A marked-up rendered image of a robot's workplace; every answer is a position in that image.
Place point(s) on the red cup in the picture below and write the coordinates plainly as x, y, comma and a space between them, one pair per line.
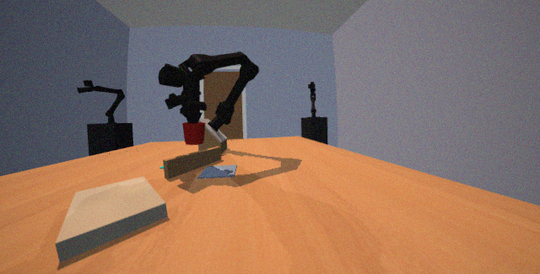
194, 133

